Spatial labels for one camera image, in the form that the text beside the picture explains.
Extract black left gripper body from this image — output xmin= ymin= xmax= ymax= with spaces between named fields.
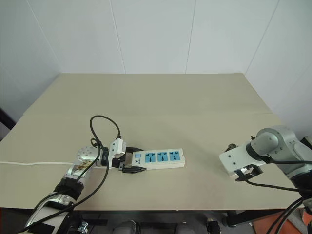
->
xmin=113 ymin=152 xmax=134 ymax=172

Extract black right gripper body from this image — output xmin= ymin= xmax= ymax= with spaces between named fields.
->
xmin=234 ymin=165 xmax=264 ymax=182

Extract white power strip blue sockets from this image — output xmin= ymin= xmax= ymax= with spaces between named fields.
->
xmin=123 ymin=147 xmax=187 ymax=171

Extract dark rounded shape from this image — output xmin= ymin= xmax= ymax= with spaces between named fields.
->
xmin=175 ymin=222 xmax=196 ymax=234
xmin=112 ymin=220 xmax=137 ymax=234

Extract orange object under table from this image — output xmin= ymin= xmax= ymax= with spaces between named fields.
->
xmin=252 ymin=207 xmax=312 ymax=234

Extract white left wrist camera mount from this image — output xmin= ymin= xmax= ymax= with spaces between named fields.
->
xmin=108 ymin=138 xmax=128 ymax=170

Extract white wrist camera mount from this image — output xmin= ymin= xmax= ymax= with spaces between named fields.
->
xmin=108 ymin=138 xmax=128 ymax=170
xmin=218 ymin=143 xmax=266 ymax=180

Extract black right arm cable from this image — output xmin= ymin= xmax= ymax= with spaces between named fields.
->
xmin=243 ymin=179 xmax=312 ymax=234

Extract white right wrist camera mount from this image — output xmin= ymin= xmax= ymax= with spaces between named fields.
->
xmin=218 ymin=143 xmax=266 ymax=180

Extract white power strip cord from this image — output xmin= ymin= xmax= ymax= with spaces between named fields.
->
xmin=0 ymin=160 xmax=108 ymax=169

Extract black bar at wall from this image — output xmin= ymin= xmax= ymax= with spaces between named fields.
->
xmin=0 ymin=106 xmax=16 ymax=130

